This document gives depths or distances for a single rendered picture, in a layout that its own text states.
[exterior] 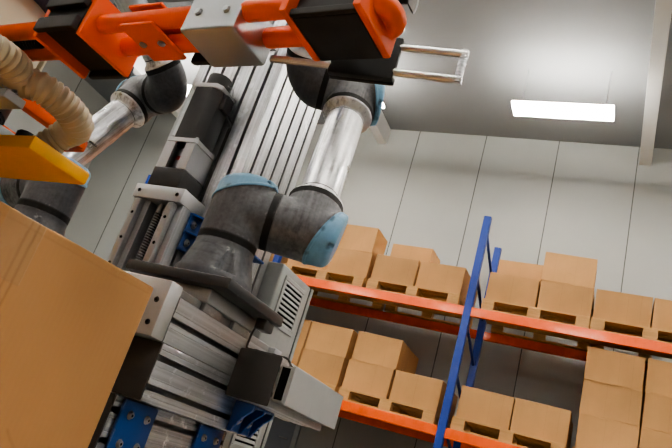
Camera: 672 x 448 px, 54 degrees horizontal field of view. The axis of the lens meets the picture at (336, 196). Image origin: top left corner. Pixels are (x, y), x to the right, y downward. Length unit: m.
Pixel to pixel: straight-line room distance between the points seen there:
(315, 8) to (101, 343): 0.46
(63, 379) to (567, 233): 9.19
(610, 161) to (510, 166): 1.40
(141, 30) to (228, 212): 0.56
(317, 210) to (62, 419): 0.63
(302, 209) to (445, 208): 8.93
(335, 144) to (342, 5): 0.82
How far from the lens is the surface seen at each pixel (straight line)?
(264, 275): 1.67
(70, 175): 0.94
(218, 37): 0.68
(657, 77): 8.54
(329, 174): 1.33
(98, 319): 0.82
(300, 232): 1.23
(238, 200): 1.25
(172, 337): 1.09
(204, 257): 1.21
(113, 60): 0.82
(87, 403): 0.84
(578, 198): 10.00
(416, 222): 10.15
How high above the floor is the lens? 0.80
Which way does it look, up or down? 22 degrees up
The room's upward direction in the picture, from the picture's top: 18 degrees clockwise
